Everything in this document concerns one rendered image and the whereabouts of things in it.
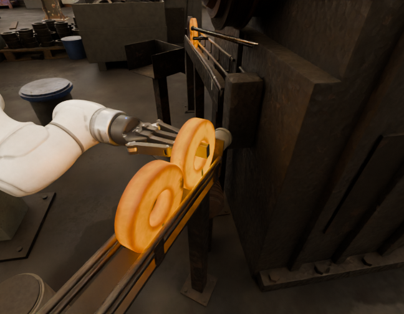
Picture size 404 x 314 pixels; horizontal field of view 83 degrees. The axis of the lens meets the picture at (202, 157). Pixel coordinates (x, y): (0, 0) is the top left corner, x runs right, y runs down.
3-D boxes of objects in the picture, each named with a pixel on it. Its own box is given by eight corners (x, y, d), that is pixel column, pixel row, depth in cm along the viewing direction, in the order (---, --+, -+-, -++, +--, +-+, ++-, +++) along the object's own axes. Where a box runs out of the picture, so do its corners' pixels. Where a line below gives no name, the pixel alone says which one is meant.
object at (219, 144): (221, 174, 62) (224, 139, 56) (219, 176, 61) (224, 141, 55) (196, 166, 64) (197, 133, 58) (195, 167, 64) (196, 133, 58)
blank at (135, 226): (184, 149, 41) (169, 144, 42) (125, 204, 29) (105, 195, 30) (184, 210, 50) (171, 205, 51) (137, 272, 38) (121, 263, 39)
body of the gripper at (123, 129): (135, 133, 62) (164, 141, 59) (113, 151, 57) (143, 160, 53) (129, 108, 58) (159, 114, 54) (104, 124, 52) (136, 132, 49)
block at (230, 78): (248, 135, 86) (258, 70, 70) (255, 147, 79) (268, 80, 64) (220, 137, 84) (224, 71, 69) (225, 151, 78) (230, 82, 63)
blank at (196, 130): (216, 108, 51) (202, 106, 52) (181, 143, 40) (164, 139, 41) (215, 163, 60) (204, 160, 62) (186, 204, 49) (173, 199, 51)
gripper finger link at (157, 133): (143, 139, 57) (146, 137, 58) (182, 149, 53) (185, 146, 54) (139, 126, 54) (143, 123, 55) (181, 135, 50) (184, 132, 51)
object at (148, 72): (166, 139, 181) (154, 38, 135) (189, 154, 166) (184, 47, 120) (144, 150, 170) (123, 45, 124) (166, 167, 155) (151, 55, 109)
